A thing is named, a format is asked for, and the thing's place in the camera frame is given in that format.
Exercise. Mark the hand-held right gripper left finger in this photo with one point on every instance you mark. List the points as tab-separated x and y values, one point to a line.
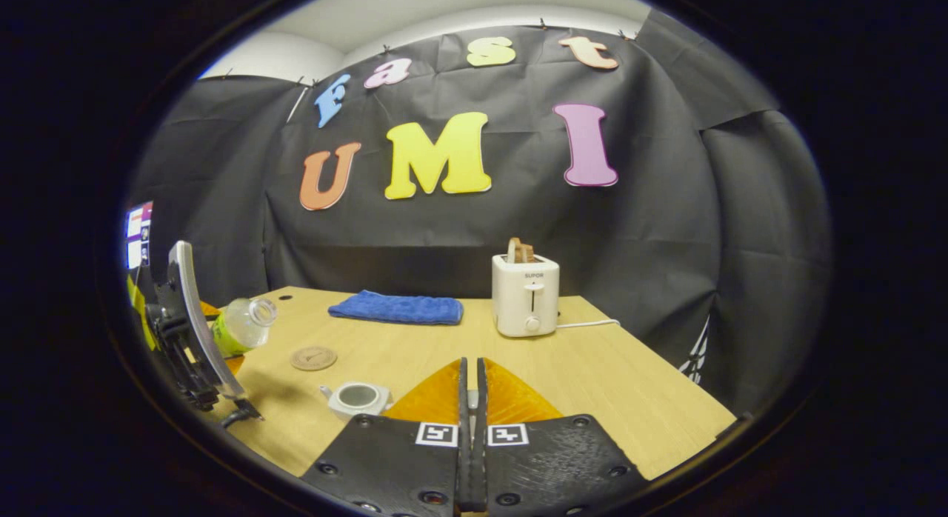
400	465

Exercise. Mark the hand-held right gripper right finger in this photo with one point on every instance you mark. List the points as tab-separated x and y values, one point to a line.
548	465

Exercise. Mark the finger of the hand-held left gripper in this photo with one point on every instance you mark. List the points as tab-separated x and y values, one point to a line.
234	364
210	309

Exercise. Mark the green label water bottle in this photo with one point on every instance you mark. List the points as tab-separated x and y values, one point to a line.
241	326

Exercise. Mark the white ceramic teacup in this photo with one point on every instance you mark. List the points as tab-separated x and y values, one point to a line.
359	398

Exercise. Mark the round wooden coaster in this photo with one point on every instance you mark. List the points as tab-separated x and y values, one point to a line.
313	358

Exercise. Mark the computer monitor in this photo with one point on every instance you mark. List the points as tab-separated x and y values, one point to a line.
138	235

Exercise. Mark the blue towel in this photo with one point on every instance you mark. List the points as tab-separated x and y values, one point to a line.
400	308

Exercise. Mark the white toaster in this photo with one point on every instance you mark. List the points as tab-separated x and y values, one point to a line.
524	295

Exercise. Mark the brown toast slice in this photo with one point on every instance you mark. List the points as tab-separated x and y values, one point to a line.
526	252

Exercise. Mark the pale toast slice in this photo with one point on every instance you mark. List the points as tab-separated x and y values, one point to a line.
512	252

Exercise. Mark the black backdrop cloth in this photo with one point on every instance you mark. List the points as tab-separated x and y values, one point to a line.
518	228

